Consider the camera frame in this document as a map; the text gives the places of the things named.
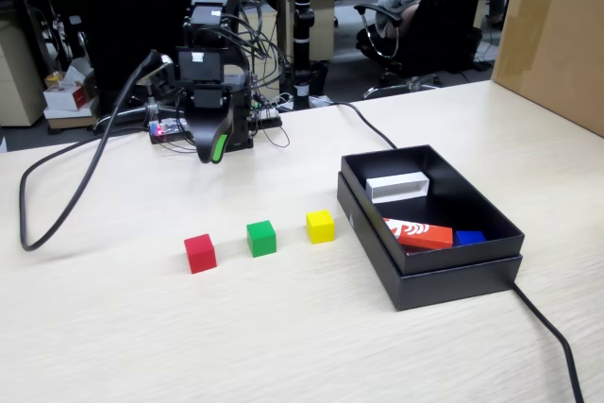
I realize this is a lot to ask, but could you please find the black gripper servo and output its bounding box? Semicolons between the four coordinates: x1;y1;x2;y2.
181;84;236;164

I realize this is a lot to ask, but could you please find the green wooden cube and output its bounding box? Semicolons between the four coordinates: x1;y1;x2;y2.
245;220;277;259

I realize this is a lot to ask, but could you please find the red wooden cube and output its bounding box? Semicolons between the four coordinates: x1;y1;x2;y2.
183;233;218;275

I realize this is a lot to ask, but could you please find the yellow wooden cube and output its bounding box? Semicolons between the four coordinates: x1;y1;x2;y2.
305;209;336;245

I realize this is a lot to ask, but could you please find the white rectangular sleeve box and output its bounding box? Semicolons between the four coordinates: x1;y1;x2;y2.
365;170;431;205

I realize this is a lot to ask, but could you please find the orange box with white print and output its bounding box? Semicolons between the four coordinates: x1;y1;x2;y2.
382;217;454;252

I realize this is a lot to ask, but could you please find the black open box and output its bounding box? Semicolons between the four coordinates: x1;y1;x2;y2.
336;171;524;312
340;143;526;277

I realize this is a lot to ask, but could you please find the large brown cardboard box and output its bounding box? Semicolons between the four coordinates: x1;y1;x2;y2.
490;0;604;136

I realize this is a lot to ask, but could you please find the controller board with red LED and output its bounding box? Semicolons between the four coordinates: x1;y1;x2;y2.
148;117;191;143

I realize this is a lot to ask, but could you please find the black high-back office chair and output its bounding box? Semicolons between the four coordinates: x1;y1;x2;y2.
69;0;199;133

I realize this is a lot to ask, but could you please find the white and red carton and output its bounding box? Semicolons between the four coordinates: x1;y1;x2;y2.
43;58;98;111

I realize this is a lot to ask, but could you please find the beige drawer cabinet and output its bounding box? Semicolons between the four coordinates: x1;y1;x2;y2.
0;20;47;128

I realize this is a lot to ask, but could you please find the black chair with chrome armrests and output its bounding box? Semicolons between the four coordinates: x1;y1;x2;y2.
353;0;495;100

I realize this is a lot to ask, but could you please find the blue wooden cube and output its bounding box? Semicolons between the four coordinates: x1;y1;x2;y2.
455;229;487;247

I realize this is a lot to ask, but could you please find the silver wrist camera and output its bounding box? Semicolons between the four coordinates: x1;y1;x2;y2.
140;49;175;89

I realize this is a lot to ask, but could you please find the beige pedestal cabinet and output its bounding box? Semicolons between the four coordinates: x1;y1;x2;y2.
282;0;339;62

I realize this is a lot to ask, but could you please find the thick black camera cable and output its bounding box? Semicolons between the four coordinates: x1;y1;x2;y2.
18;51;164;253

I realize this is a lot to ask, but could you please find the thick black table cable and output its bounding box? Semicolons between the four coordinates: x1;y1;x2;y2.
306;100;586;403

